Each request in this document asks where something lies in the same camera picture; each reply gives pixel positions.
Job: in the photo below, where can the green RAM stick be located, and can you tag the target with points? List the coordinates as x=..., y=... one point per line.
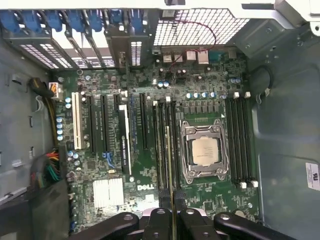
x=169, y=162

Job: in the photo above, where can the black RAM slot bank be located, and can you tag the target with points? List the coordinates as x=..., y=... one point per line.
x=176, y=140
x=237, y=137

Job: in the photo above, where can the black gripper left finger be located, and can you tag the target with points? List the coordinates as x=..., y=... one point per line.
x=160, y=225

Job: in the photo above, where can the silver finned heatsink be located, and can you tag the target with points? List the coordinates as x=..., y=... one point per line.
x=108, y=192

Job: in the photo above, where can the black plastic shroud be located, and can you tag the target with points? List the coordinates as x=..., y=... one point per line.
x=50, y=212

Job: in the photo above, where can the white expansion slot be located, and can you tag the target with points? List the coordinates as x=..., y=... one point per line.
x=77, y=120

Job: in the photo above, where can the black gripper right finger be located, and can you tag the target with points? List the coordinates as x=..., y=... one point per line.
x=187, y=225

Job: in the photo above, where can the blue card retention clip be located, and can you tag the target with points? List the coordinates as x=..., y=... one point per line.
x=32, y=21
x=136, y=21
x=75, y=21
x=96, y=21
x=116, y=17
x=8, y=21
x=53, y=21

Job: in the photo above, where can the green motherboard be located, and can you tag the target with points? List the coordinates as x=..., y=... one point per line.
x=212, y=192

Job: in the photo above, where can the round coin battery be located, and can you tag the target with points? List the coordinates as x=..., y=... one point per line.
x=240, y=213

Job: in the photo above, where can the black open PC case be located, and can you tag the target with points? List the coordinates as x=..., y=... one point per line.
x=282, y=125

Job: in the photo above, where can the short black expansion slot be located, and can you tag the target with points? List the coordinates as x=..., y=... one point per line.
x=116, y=100

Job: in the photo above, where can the metal socket cover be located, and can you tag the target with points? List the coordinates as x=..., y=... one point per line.
x=197, y=132

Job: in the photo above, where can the white case sticker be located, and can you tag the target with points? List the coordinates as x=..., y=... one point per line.
x=313, y=176

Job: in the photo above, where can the silver CPU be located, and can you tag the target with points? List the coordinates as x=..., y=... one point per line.
x=205, y=151

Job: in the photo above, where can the long black expansion slot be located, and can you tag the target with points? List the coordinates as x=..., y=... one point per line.
x=143, y=122
x=104, y=125
x=93, y=125

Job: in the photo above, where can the black graphics card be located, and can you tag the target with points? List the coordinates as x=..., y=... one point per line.
x=124, y=150

